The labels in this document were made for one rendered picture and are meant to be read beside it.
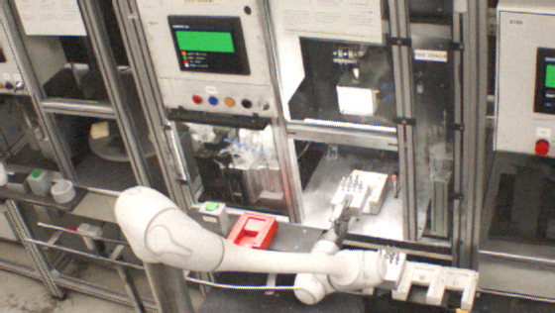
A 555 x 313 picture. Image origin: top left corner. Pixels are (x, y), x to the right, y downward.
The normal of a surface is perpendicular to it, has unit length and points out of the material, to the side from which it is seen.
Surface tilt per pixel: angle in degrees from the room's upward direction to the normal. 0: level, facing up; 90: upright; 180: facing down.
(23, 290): 0
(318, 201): 0
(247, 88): 90
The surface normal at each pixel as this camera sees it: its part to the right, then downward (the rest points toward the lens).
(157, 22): -0.37, 0.60
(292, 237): -0.15, -0.79
